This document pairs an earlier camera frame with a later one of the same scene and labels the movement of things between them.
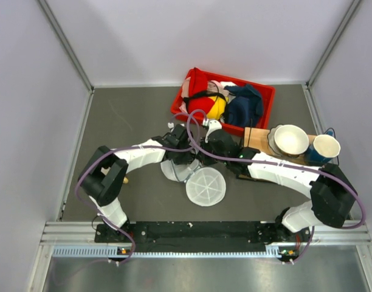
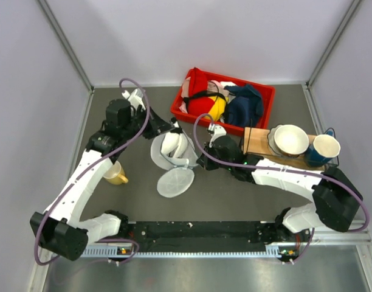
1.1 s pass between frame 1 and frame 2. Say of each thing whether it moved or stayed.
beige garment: stayed
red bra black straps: stayed
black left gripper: moved
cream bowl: stayed
